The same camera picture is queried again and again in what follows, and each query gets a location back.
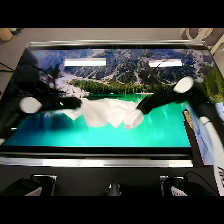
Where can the white T-shirt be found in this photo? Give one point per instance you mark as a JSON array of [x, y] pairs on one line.
[[103, 111]]

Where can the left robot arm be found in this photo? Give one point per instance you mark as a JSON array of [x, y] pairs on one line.
[[50, 102]]

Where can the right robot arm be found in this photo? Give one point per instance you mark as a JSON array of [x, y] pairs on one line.
[[166, 98]]

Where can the silver frame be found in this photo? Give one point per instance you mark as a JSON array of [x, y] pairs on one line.
[[100, 162]]

